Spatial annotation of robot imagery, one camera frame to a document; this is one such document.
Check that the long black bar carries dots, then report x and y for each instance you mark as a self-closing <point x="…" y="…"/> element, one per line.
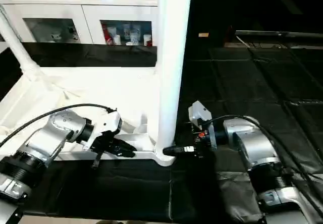
<point x="277" y="33"/>

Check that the white plastic table leg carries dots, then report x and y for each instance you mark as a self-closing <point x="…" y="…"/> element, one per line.
<point x="17" y="45"/>
<point x="172" y="57"/>

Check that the red and white bottle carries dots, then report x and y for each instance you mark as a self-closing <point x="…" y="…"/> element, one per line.
<point x="108" y="34"/>

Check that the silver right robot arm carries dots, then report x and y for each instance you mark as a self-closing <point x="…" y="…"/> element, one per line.
<point x="257" y="145"/>

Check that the white plastic table top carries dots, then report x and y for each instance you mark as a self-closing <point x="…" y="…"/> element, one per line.
<point x="88" y="95"/>

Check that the yellow label sticker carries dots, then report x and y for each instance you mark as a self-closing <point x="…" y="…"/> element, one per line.
<point x="203" y="34"/>

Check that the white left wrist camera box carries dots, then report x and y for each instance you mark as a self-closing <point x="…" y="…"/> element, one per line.
<point x="108" y="125"/>

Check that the black mat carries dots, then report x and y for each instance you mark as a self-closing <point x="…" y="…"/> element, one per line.
<point x="164" y="191"/>

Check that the white cabinet with glass doors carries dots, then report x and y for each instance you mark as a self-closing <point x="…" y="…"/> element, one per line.
<point x="75" y="7"/>

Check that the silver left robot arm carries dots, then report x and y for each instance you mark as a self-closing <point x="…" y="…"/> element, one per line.
<point x="58" y="128"/>

